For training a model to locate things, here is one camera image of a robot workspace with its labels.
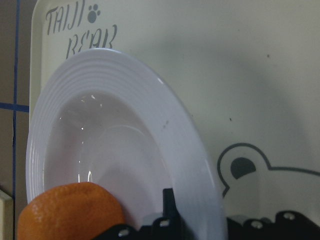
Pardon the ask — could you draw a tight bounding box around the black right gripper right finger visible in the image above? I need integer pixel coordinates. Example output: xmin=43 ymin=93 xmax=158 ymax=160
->
xmin=227 ymin=210 xmax=320 ymax=240

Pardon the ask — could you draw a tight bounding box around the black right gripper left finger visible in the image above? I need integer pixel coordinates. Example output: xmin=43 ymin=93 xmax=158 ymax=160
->
xmin=95 ymin=188 xmax=184 ymax=240

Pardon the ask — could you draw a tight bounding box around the orange fruit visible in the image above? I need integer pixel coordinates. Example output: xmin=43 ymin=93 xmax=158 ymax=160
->
xmin=17 ymin=182 xmax=126 ymax=240

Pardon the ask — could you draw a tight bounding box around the white ceramic plate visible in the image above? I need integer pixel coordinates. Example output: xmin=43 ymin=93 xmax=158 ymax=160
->
xmin=26 ymin=48 xmax=228 ymax=240

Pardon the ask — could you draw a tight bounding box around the cream bear tray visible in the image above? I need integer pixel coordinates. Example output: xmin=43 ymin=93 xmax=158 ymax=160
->
xmin=29 ymin=0 xmax=320 ymax=223

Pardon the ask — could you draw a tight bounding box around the bamboo cutting board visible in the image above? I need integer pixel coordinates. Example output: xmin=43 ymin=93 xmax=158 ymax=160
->
xmin=0 ymin=190 xmax=14 ymax=240

